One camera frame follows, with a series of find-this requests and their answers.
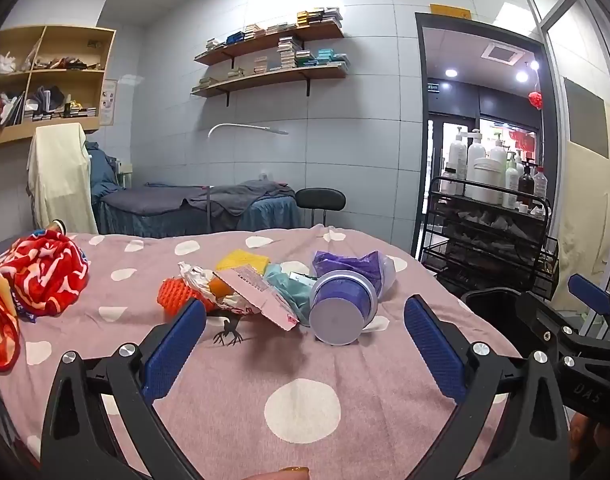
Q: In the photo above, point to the ceiling vent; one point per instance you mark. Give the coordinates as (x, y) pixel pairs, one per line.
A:
(502, 53)

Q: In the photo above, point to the yellow sponge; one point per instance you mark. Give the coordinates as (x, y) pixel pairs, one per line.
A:
(240, 260)

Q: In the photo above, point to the red printed cloth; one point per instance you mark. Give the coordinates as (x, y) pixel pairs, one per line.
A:
(45, 275)

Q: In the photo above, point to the black stool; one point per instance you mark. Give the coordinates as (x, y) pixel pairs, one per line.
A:
(320, 197)

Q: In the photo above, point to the cream towel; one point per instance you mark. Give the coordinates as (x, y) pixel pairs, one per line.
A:
(60, 175)

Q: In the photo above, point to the person's right hand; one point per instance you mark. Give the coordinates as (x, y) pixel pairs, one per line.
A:
(585, 435)

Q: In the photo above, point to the wall shelves with boxes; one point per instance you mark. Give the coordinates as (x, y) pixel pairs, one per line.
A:
(290, 57)

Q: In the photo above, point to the purple plastic cup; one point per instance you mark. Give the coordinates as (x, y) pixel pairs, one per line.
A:
(340, 310)

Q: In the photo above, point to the crumpled white paper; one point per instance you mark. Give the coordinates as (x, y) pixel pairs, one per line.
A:
(200, 276)

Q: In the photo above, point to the clear bottle red cap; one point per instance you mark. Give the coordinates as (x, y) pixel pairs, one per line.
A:
(541, 182)

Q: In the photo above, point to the wooden cubby shelf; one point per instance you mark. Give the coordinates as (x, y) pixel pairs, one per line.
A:
(80, 80)

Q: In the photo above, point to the person's left hand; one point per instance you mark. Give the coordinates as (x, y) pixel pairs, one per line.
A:
(287, 473)

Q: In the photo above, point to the black toy lizard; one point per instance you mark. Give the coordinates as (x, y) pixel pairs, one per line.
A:
(229, 334)

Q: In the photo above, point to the black trash bin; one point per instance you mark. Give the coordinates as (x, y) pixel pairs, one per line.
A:
(490, 305)

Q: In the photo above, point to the blue massage bed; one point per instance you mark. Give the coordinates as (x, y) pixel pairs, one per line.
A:
(265, 217)

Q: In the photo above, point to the pink paper carton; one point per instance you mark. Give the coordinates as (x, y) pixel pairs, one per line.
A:
(265, 300)

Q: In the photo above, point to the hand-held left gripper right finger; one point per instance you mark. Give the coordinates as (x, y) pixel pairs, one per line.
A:
(430, 350)

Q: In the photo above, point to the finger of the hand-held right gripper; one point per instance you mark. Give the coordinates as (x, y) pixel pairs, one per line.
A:
(547, 322)
(590, 292)

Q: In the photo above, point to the cream white bottle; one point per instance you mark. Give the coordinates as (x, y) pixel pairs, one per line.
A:
(512, 180)

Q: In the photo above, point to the pink polka dot blanket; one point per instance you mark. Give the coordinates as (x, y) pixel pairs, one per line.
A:
(285, 365)

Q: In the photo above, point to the large white jar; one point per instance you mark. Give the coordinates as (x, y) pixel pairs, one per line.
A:
(487, 182)

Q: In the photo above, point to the white plastic bag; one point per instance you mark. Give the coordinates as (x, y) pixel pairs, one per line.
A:
(2, 64)

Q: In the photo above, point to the orange foam fruit net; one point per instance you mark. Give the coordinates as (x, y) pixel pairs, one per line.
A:
(177, 295)

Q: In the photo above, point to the wall notice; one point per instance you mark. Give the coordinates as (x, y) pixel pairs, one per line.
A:
(108, 102)

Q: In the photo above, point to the red hanging decoration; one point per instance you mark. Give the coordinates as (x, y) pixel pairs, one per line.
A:
(536, 100)

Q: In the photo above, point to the white bottle green cap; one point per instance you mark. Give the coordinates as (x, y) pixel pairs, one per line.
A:
(498, 152)

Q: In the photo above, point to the purple plastic bag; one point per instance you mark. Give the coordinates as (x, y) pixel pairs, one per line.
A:
(350, 262)

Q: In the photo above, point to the row of small boxes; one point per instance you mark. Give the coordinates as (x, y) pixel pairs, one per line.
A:
(60, 111)

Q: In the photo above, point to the small orange piece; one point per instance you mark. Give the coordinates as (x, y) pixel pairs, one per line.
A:
(219, 287)

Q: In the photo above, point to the white pump bottle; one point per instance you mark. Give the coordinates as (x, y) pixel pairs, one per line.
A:
(477, 152)
(457, 157)

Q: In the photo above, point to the yellow sign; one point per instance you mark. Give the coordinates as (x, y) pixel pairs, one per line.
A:
(450, 11)

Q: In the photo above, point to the stacks of boxes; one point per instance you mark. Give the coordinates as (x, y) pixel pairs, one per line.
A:
(285, 22)

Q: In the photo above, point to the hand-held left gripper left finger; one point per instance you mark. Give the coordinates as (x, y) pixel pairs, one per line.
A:
(175, 350)

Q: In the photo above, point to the teal plastic wrapper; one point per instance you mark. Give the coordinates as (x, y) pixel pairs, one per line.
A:
(290, 290)

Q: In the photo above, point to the brown bottle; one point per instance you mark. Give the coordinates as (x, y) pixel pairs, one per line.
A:
(526, 180)

